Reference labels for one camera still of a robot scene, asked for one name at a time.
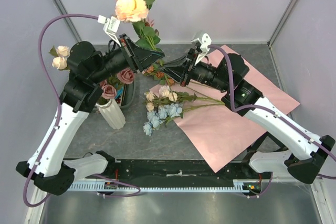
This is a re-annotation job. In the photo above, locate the cream rose stem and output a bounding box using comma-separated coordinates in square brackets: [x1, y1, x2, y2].
[49, 46, 70, 71]

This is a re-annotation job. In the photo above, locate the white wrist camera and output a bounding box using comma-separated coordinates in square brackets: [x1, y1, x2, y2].
[191, 31, 212, 65]
[97, 15, 120, 44]

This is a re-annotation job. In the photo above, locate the brown orange flower stem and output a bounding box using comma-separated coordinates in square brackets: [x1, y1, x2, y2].
[142, 60, 214, 96]

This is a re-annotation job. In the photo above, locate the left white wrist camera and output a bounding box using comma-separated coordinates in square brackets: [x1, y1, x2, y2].
[97, 15, 120, 44]

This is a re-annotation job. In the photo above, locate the peach flower stem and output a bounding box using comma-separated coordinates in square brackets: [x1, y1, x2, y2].
[144, 86, 225, 112]

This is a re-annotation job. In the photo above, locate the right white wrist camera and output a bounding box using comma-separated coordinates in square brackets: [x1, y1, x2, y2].
[191, 31, 212, 65]

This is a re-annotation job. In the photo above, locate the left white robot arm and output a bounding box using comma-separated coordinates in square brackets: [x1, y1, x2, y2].
[16, 34, 165, 196]

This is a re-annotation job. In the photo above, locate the light blue cable duct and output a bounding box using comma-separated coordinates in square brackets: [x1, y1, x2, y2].
[68, 179, 261, 193]

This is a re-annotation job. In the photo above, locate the blue hydrangea stem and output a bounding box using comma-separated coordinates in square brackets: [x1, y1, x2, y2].
[143, 103, 225, 136]

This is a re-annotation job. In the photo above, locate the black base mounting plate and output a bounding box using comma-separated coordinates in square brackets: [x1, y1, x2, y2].
[85, 158, 271, 182]

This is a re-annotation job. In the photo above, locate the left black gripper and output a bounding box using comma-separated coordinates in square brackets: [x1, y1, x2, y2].
[90, 34, 166, 84]

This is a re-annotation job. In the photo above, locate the dusty pink rose stem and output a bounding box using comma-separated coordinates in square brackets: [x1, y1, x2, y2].
[97, 68, 134, 105]

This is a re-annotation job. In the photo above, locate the purple pink wrapping paper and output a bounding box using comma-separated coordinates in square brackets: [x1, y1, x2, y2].
[149, 44, 302, 173]

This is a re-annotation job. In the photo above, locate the white ribbed ceramic vase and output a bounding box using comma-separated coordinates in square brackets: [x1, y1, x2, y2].
[96, 99, 125, 130]

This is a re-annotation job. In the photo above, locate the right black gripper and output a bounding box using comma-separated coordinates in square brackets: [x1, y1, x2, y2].
[160, 47, 230, 92]

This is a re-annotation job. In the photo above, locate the large peach peony stem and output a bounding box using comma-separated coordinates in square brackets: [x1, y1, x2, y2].
[115, 0, 161, 51]

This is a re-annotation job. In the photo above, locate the dark green plastic tray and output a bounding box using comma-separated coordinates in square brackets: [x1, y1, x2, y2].
[119, 82, 136, 111]

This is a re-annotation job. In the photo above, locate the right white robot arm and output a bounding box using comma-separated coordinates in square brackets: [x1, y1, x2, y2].
[159, 45, 335, 184]

